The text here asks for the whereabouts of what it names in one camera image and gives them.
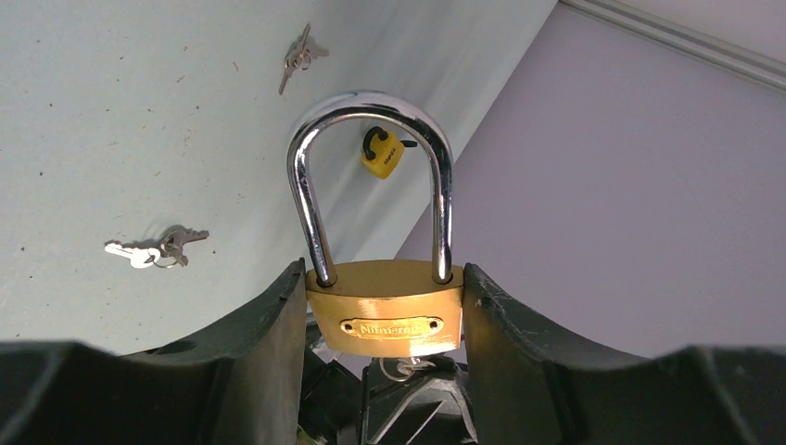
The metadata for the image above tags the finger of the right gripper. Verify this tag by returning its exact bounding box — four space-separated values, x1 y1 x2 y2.
360 358 476 444
297 331 361 444

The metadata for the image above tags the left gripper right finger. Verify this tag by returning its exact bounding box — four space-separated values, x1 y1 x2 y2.
463 263 785 444

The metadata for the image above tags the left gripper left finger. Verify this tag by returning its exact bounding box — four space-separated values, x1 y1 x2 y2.
1 261 306 444

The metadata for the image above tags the brass padlock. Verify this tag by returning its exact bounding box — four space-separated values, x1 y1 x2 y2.
286 91 464 358

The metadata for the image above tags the silver key bunch front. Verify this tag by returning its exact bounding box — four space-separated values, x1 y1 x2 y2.
104 225 210 270

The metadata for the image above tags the yellow black padlock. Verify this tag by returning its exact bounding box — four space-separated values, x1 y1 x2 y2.
361 126 418 180

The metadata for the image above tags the right aluminium frame post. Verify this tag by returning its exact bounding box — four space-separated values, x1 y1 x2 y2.
562 1 785 94

